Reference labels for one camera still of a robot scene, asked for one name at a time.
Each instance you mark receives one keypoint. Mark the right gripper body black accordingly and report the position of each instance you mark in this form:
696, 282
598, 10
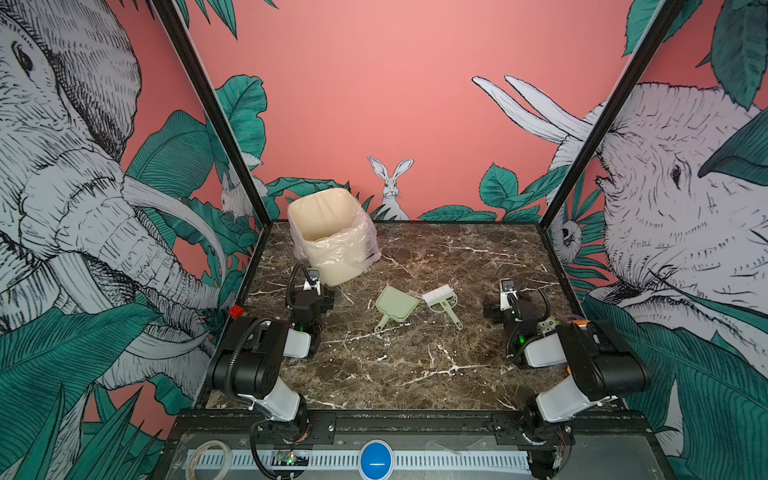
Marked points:
507, 319

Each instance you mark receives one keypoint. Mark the light green dustpan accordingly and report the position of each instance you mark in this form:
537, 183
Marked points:
394, 305

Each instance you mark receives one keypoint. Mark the light green hand brush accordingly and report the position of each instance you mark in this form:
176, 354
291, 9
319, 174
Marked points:
443, 300

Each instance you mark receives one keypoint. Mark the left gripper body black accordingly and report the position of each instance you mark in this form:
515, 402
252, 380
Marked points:
321, 302

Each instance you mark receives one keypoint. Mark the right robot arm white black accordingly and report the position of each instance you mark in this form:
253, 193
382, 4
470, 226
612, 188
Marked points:
601, 365

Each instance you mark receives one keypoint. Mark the cream trash bin with bag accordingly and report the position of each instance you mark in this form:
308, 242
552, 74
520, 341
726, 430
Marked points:
334, 234

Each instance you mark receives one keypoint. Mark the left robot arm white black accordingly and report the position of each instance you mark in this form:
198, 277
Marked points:
246, 365

